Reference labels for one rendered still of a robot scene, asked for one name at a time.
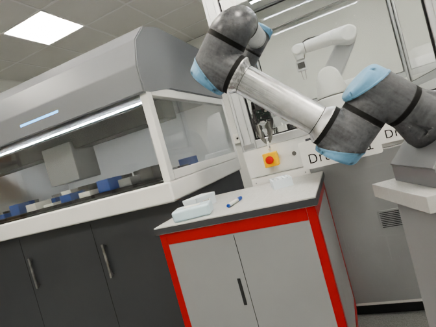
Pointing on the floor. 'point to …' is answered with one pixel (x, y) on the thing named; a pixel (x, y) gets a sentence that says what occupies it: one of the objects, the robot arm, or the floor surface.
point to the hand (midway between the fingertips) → (266, 140)
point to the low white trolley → (261, 260)
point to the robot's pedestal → (417, 233)
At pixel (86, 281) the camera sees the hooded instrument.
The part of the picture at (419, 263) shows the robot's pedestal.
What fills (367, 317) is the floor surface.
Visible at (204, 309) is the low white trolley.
